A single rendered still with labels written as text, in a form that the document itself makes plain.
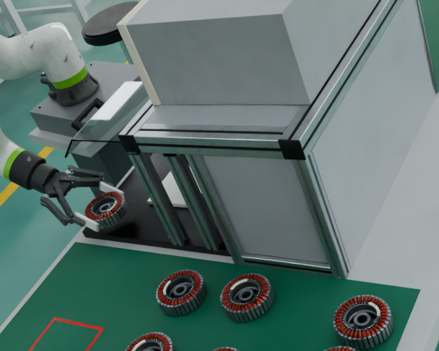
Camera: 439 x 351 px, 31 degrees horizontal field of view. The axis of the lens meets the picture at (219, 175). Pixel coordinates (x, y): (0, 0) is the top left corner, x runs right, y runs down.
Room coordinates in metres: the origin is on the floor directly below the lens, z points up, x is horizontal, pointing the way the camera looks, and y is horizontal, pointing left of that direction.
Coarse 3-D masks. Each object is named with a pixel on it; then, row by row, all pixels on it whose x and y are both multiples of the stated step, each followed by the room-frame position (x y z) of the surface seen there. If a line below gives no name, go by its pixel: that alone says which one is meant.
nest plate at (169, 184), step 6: (168, 174) 1.79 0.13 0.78; (192, 174) 1.74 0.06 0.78; (168, 180) 1.76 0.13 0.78; (174, 180) 1.74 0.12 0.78; (168, 186) 1.73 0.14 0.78; (174, 186) 1.72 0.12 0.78; (198, 186) 1.68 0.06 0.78; (168, 192) 1.70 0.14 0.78; (174, 192) 1.69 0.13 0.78; (150, 198) 1.71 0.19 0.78; (174, 198) 1.67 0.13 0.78; (180, 198) 1.65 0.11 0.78; (174, 204) 1.65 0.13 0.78; (180, 204) 1.63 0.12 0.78
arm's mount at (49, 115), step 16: (96, 64) 2.56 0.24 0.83; (112, 64) 2.50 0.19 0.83; (128, 64) 2.45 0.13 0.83; (112, 80) 2.38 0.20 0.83; (128, 80) 2.33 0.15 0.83; (48, 96) 2.47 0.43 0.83; (96, 96) 2.32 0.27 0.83; (32, 112) 2.41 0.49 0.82; (48, 112) 2.36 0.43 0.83; (64, 112) 2.31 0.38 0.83; (80, 112) 2.26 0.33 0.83; (48, 128) 2.37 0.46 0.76; (64, 128) 2.29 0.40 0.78
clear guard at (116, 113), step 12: (132, 84) 1.79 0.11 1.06; (120, 96) 1.76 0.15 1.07; (132, 96) 1.73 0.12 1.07; (144, 96) 1.70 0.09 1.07; (108, 108) 1.72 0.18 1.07; (120, 108) 1.70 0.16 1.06; (132, 108) 1.67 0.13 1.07; (96, 120) 1.69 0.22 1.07; (108, 120) 1.66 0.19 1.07; (120, 120) 1.64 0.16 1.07; (84, 132) 1.65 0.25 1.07; (96, 132) 1.63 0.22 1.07; (108, 132) 1.61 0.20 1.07; (120, 132) 1.58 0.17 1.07; (72, 144) 1.67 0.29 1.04
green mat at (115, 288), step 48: (48, 288) 1.57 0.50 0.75; (96, 288) 1.49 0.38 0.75; (144, 288) 1.42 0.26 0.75; (288, 288) 1.23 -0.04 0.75; (336, 288) 1.17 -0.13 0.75; (384, 288) 1.12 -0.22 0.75; (0, 336) 1.46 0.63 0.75; (48, 336) 1.39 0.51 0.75; (192, 336) 1.21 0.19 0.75; (240, 336) 1.15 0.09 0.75; (288, 336) 1.10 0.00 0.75; (336, 336) 1.05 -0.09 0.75
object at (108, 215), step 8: (112, 192) 1.72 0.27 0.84; (96, 200) 1.72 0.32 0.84; (104, 200) 1.71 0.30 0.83; (112, 200) 1.70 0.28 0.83; (120, 200) 1.67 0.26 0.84; (88, 208) 1.69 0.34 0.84; (96, 208) 1.70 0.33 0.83; (104, 208) 1.69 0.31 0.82; (112, 208) 1.65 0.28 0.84; (120, 208) 1.64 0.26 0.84; (88, 216) 1.66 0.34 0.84; (96, 216) 1.64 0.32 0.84; (104, 216) 1.63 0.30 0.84; (112, 216) 1.63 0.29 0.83; (120, 216) 1.63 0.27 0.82; (104, 224) 1.63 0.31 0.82; (112, 224) 1.63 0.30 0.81
